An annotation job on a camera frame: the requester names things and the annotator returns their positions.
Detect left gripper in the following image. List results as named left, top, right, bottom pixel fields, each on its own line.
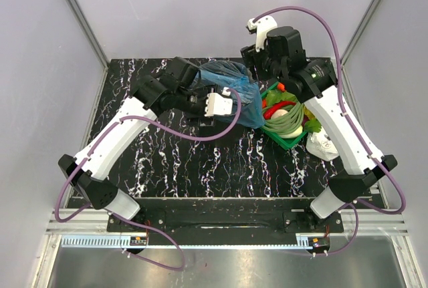
left=175, top=85, right=221, bottom=126

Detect detached blue trash bag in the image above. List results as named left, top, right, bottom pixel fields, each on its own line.
left=199, top=60, right=265, bottom=129

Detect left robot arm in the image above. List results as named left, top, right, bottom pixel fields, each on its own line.
left=58, top=57, right=233, bottom=231

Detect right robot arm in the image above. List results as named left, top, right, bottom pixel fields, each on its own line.
left=241, top=23, right=397, bottom=232

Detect red chili pepper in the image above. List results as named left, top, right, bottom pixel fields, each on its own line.
left=263, top=101, right=296, bottom=120

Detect green long beans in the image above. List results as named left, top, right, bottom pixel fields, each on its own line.
left=262, top=102, right=304, bottom=138

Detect green leafy vegetable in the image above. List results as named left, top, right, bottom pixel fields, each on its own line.
left=303, top=118, right=322, bottom=133

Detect green vegetable basket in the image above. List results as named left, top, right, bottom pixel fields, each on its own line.
left=261, top=83, right=307, bottom=150

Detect white crumpled paper ball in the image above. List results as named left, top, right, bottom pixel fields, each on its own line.
left=306, top=128, right=339, bottom=162

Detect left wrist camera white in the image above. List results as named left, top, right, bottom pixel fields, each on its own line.
left=204, top=88, right=233, bottom=117

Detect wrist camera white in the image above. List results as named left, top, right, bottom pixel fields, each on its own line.
left=204, top=88, right=233, bottom=117
left=246, top=15, right=278, bottom=52

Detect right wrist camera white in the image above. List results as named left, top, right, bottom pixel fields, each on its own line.
left=246, top=15, right=278, bottom=52

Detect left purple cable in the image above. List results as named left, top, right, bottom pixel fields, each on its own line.
left=53, top=88, right=242, bottom=271

